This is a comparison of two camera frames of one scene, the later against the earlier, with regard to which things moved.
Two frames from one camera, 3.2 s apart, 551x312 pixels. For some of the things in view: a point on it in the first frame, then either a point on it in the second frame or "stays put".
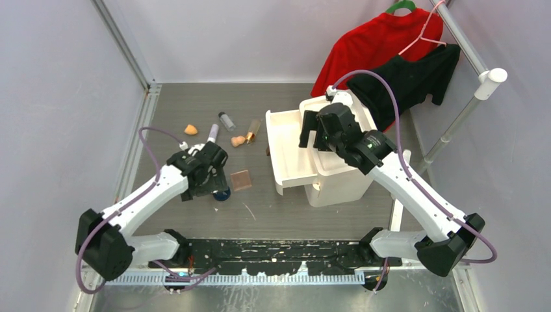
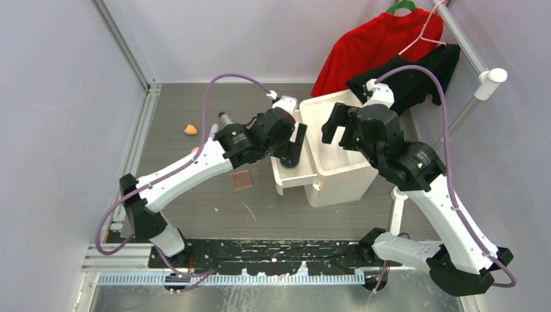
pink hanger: x=423 y=31 stays put
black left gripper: x=217 y=183 -> x=290 y=149
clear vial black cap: x=226 y=120 stays put
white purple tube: x=213 y=133 stays put
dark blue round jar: x=222 y=195 -> x=290 y=164
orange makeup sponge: x=191 y=129 stays put
